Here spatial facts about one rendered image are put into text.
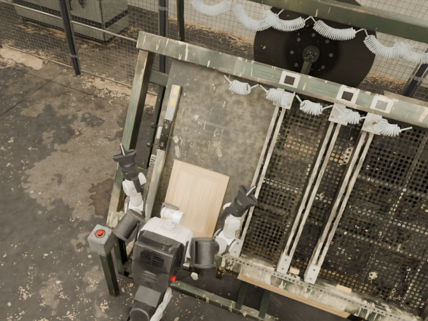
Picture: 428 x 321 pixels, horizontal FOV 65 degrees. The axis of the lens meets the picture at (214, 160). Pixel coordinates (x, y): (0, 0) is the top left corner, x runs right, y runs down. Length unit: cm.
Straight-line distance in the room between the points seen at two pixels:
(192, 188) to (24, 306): 175
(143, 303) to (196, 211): 67
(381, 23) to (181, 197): 161
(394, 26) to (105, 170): 303
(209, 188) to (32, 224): 202
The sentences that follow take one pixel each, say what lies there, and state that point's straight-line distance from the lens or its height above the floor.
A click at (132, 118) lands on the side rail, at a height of 148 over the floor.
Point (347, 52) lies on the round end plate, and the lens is 245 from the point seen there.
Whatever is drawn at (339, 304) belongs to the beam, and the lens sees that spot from 243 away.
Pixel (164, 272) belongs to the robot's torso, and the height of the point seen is 132.
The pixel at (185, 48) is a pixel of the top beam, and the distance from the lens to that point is 203.
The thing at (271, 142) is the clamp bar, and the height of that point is 159.
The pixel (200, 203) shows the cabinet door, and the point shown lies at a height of 111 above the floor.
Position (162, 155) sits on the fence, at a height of 133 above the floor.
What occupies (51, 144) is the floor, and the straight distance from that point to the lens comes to 437.
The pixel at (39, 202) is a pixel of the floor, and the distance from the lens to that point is 380.
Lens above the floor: 288
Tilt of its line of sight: 45 degrees down
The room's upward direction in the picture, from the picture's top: 9 degrees clockwise
